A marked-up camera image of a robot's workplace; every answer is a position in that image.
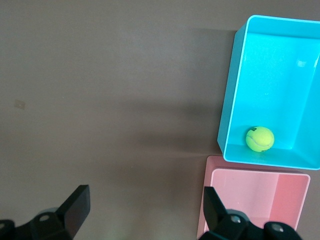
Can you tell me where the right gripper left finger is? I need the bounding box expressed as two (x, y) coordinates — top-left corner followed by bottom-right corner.
(0, 184), (91, 240)

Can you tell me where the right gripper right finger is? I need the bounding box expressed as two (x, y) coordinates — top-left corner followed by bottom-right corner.
(198, 186), (303, 240)

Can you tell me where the pink plastic bin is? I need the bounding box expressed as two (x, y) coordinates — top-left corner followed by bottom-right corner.
(196, 154), (311, 240)

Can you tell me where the blue plastic bin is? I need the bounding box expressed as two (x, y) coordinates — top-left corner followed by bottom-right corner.
(216, 14), (320, 171)

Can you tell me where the yellow-green tennis ball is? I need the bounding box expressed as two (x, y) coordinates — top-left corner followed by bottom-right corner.
(245, 126), (275, 152)

